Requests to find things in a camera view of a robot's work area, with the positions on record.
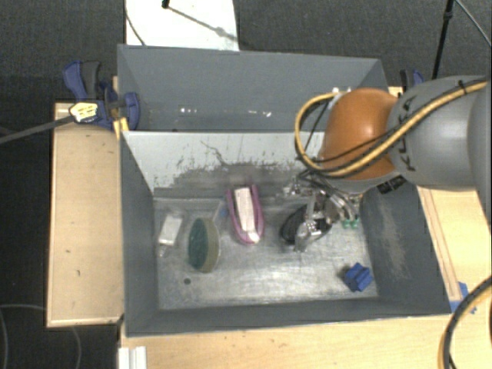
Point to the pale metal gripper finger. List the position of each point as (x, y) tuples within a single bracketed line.
[(316, 232), (300, 240)]

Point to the black oval object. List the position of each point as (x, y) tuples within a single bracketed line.
[(290, 223)]

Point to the grey metal bin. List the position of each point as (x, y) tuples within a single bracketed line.
[(269, 283)]

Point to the blue ridged block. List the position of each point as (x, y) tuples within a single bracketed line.
[(358, 277)]

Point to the green and yellow round sponge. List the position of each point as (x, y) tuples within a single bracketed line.
[(203, 244)]

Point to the clear glass bottle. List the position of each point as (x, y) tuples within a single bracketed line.
[(170, 231)]

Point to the pale wood board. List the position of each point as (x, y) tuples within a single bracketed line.
[(84, 225)]

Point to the black cylinder on white bracket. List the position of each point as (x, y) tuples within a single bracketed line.
[(391, 186)]

